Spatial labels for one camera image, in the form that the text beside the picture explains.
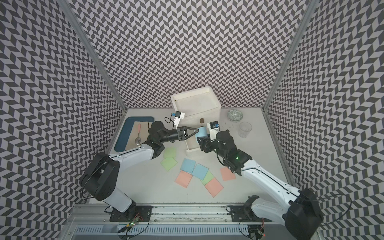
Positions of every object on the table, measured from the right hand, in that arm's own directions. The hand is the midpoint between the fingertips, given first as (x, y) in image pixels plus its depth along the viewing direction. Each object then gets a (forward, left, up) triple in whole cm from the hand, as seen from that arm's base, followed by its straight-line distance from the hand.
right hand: (203, 139), depth 77 cm
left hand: (0, +2, +6) cm, 6 cm away
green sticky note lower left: (-5, +21, -19) cm, 29 cm away
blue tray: (+21, +56, -20) cm, 63 cm away
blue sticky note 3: (-6, +9, -21) cm, 23 cm away
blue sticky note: (+2, 0, +4) cm, 4 cm away
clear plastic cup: (+20, -29, -16) cm, 39 cm away
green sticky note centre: (-13, -2, -21) cm, 25 cm away
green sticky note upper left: (+2, +20, -17) cm, 27 cm away
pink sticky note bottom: (-17, -6, -22) cm, 29 cm away
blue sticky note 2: (-9, +2, -21) cm, 23 cm away
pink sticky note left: (-13, +11, -21) cm, 27 cm away
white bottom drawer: (+7, +7, -19) cm, 21 cm away
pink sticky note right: (-10, -14, -22) cm, 28 cm away
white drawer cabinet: (+21, +1, +3) cm, 22 cm away
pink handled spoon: (+12, +44, -18) cm, 49 cm away
